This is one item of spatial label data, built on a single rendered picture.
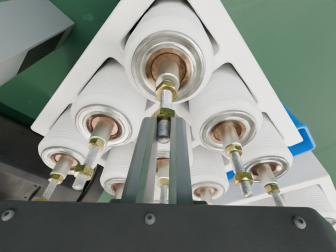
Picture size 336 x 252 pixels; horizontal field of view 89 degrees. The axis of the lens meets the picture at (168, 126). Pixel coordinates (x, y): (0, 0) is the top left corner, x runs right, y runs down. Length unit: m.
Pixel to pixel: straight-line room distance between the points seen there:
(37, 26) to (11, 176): 0.39
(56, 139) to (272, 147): 0.33
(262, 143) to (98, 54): 0.28
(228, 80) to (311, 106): 0.42
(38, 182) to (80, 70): 0.39
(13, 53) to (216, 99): 0.28
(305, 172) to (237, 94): 0.40
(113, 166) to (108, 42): 0.22
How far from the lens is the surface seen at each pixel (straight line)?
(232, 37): 0.26
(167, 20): 0.18
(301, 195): 0.61
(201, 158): 0.36
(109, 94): 0.22
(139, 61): 0.18
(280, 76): 0.54
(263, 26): 0.47
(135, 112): 0.23
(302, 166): 0.61
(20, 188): 0.67
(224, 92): 0.24
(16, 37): 0.35
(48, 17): 0.44
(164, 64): 0.17
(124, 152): 0.37
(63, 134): 0.32
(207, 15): 0.25
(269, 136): 0.33
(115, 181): 0.36
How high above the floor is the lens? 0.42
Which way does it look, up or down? 48 degrees down
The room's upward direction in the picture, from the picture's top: 177 degrees counter-clockwise
